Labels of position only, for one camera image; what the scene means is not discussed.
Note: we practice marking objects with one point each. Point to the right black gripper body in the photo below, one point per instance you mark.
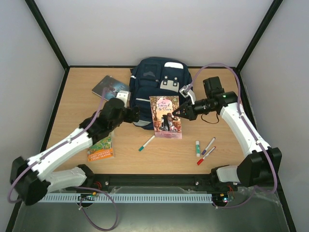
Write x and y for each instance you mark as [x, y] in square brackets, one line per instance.
[189, 111]

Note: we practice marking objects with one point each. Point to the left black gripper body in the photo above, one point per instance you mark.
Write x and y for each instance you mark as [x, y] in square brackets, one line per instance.
[130, 118]

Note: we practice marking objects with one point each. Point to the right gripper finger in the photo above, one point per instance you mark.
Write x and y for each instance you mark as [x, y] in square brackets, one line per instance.
[182, 115]
[181, 110]

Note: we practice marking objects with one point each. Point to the pink Taming of Shrew book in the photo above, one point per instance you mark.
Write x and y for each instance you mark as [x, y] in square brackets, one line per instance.
[165, 124]

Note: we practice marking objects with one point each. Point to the navy blue student backpack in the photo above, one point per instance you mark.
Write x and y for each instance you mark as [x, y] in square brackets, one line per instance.
[156, 76]

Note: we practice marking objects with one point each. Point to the orange Treehouse book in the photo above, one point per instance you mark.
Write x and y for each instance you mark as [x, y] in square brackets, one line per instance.
[103, 149]

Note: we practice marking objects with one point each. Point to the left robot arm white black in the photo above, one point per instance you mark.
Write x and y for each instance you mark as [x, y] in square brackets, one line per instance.
[34, 177]

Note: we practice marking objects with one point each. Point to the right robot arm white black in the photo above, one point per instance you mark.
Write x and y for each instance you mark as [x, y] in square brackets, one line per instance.
[261, 162]

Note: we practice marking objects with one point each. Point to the dark blue hardcover book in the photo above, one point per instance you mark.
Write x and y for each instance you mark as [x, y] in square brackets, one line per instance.
[111, 87]

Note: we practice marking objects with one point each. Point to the white glue stick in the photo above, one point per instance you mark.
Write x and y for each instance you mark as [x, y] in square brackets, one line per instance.
[197, 147]

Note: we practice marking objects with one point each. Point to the teal capped white marker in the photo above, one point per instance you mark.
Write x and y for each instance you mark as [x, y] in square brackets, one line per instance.
[143, 146]

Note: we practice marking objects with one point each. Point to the purple capped white marker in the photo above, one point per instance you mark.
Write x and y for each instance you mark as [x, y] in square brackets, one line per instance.
[208, 146]

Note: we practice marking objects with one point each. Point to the red capped white marker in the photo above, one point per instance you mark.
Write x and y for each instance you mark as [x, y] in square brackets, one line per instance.
[206, 155]

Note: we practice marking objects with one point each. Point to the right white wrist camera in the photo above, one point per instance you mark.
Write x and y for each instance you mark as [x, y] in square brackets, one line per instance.
[188, 93]

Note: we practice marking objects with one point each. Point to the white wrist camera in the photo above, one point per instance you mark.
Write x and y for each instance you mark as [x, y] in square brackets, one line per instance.
[188, 93]
[124, 96]

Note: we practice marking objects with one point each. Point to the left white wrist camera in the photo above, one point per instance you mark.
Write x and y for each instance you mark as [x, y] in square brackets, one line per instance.
[124, 96]

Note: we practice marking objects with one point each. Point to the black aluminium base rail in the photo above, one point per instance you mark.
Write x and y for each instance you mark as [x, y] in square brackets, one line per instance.
[198, 182]

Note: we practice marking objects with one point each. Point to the light blue slotted cable duct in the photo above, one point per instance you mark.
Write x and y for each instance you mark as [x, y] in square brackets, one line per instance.
[126, 198]

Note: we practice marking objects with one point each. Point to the black enclosure frame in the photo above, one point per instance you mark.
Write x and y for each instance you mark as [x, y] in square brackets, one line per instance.
[244, 96]

